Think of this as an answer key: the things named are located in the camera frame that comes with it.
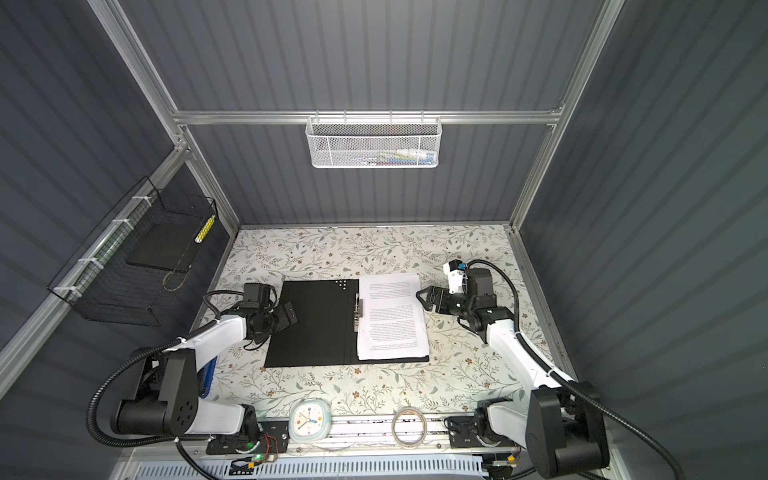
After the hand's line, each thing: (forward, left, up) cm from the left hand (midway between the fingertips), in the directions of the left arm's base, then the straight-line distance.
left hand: (284, 321), depth 92 cm
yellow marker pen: (+13, +18, +26) cm, 34 cm away
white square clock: (-28, -11, +1) cm, 31 cm away
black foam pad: (+9, +25, +26) cm, 37 cm away
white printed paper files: (-2, -34, -1) cm, 35 cm away
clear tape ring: (-31, -40, 0) cm, 51 cm away
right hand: (-1, -45, +12) cm, 47 cm away
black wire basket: (+3, +31, +26) cm, 41 cm away
